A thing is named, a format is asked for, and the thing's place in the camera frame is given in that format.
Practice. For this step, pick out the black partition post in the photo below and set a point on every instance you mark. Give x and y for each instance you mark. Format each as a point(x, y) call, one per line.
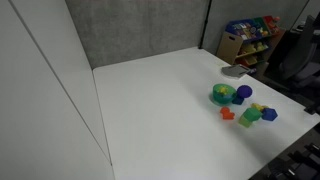
point(200, 46)

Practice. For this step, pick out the light green block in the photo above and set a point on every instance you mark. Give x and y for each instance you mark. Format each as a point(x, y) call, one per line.
point(244, 122)

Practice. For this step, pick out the blue hexagon block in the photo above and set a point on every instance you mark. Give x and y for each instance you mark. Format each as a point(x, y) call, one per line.
point(269, 114)

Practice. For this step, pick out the small yellow block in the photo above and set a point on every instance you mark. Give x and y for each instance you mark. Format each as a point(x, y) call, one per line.
point(259, 107)

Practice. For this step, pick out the purple round toy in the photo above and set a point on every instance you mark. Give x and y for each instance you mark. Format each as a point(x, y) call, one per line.
point(244, 91)

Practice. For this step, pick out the toy storage bin shelf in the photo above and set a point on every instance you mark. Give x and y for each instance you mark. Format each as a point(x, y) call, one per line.
point(250, 41)

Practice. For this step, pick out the green plastic bowl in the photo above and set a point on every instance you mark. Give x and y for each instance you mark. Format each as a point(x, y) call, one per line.
point(223, 98)

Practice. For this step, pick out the orange toy piece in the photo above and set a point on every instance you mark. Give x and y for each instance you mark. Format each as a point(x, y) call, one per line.
point(226, 113)

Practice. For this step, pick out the green cube block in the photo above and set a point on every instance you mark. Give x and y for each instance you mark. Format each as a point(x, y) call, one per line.
point(252, 114)

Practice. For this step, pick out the small blue block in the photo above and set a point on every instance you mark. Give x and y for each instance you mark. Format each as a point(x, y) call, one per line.
point(238, 100)

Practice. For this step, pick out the grey flat pad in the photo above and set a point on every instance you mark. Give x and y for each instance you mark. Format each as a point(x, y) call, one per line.
point(235, 71)

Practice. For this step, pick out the grey office chair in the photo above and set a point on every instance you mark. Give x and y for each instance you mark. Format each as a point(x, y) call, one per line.
point(300, 65)

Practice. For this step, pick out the yellow microbe shaped toy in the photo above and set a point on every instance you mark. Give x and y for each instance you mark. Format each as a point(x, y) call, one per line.
point(223, 90)

